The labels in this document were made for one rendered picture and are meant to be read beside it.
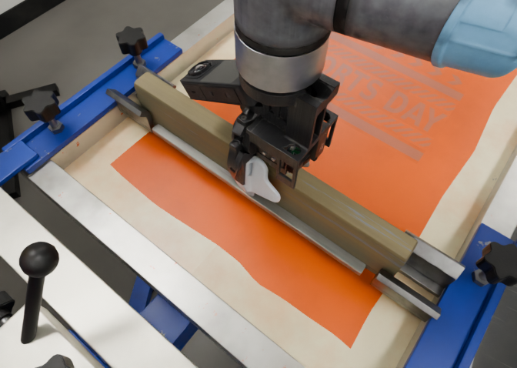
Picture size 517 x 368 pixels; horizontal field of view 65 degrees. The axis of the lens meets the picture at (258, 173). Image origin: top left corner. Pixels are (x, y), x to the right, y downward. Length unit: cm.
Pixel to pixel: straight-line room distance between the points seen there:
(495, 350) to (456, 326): 92
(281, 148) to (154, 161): 28
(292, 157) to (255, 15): 14
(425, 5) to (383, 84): 48
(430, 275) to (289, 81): 30
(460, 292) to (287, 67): 33
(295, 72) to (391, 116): 39
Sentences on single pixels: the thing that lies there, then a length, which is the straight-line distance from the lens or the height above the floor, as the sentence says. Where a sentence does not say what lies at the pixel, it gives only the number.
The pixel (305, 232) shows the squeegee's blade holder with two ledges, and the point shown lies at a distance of 50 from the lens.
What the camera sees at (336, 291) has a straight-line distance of 53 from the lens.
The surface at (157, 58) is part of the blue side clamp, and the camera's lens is 69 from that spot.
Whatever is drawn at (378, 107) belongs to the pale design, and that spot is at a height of 96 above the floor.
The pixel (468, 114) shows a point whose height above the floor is 96.
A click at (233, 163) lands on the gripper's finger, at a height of 110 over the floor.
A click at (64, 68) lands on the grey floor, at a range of 232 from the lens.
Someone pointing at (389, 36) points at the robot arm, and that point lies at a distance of 26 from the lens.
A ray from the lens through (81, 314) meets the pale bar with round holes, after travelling 46.
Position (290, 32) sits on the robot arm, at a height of 127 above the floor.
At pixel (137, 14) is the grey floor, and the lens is 253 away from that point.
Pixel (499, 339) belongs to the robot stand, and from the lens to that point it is 144.
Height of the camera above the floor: 145
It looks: 58 degrees down
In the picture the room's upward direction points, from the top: straight up
